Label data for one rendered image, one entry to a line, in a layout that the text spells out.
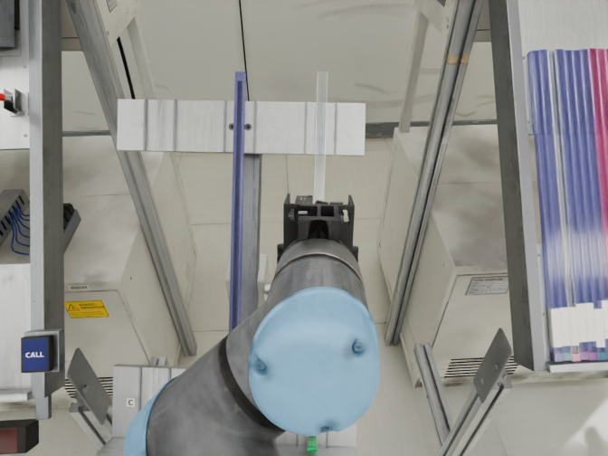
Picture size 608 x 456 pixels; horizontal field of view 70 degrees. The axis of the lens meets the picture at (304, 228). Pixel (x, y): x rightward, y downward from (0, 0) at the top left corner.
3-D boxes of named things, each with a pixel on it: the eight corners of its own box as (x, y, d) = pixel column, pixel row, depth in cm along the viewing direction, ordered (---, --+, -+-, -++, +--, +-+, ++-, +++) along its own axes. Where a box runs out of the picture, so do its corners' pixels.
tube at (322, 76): (317, 445, 60) (317, 450, 59) (307, 445, 60) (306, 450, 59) (327, 74, 58) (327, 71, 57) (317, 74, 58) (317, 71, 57)
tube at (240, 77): (237, 442, 60) (235, 446, 59) (227, 441, 60) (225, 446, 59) (246, 74, 59) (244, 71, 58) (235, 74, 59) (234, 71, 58)
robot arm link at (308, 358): (204, 387, 24) (320, 292, 22) (240, 299, 34) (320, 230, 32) (301, 476, 25) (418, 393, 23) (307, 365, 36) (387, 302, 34)
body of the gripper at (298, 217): (353, 194, 48) (364, 222, 37) (349, 266, 51) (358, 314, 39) (284, 192, 48) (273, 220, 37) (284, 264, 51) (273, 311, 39)
